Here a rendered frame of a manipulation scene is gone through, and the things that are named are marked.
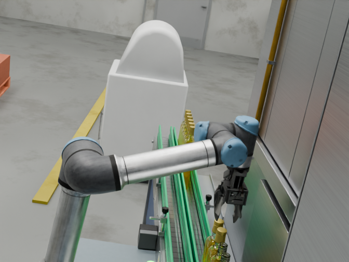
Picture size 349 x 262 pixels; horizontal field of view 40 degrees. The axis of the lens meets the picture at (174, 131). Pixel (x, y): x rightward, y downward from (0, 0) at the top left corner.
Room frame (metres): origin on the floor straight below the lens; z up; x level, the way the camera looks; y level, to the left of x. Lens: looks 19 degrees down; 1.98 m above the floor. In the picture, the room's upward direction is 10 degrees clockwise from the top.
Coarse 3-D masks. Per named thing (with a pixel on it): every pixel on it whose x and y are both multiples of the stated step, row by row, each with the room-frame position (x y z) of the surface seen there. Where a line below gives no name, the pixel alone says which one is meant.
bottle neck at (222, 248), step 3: (219, 243) 1.38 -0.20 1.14; (222, 243) 1.38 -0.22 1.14; (225, 243) 1.38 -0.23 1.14; (219, 246) 1.37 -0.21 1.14; (222, 246) 1.36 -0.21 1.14; (225, 246) 1.36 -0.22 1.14; (219, 249) 1.36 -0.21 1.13; (222, 249) 1.36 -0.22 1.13; (225, 249) 1.36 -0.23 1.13; (219, 252) 1.36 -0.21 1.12; (222, 252) 1.36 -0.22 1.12; (225, 252) 1.36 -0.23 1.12; (219, 255) 1.36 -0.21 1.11; (219, 258) 1.36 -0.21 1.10
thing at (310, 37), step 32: (288, 0) 1.79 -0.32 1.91; (320, 0) 1.48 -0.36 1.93; (288, 32) 1.70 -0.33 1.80; (320, 32) 1.41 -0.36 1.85; (288, 64) 1.62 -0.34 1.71; (320, 64) 1.35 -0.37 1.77; (256, 96) 1.92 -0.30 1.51; (288, 96) 1.55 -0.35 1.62; (320, 96) 1.30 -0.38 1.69; (288, 128) 1.48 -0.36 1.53; (256, 160) 1.66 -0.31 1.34; (288, 160) 1.41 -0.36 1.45; (256, 192) 1.64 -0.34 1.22; (288, 192) 1.30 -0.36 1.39; (224, 224) 1.98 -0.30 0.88
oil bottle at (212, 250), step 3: (210, 246) 1.44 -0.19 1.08; (213, 246) 1.43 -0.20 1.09; (210, 249) 1.43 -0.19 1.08; (213, 249) 1.42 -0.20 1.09; (216, 249) 1.42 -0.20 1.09; (210, 252) 1.41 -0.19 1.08; (213, 252) 1.41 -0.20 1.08; (216, 252) 1.41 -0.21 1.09; (207, 255) 1.44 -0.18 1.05; (210, 255) 1.41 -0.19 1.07; (207, 258) 1.43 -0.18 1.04; (207, 261) 1.42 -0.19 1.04
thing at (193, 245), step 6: (174, 132) 2.87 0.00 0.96; (174, 138) 2.81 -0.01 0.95; (174, 144) 2.79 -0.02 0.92; (180, 174) 2.30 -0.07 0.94; (186, 198) 2.00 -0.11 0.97; (186, 204) 1.95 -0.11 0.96; (186, 210) 1.92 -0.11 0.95; (186, 216) 1.89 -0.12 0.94; (192, 228) 1.75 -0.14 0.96; (192, 234) 1.70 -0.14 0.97; (192, 240) 1.66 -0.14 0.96; (192, 246) 1.64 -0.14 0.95; (192, 252) 1.62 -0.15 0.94
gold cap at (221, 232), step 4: (220, 228) 1.44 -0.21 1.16; (224, 228) 1.44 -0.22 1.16; (216, 232) 1.43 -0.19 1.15; (220, 232) 1.41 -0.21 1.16; (224, 232) 1.42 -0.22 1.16; (216, 236) 1.42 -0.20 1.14; (220, 236) 1.41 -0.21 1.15; (224, 236) 1.42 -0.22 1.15; (216, 240) 1.42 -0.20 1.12; (220, 240) 1.41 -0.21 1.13; (224, 240) 1.42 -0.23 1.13
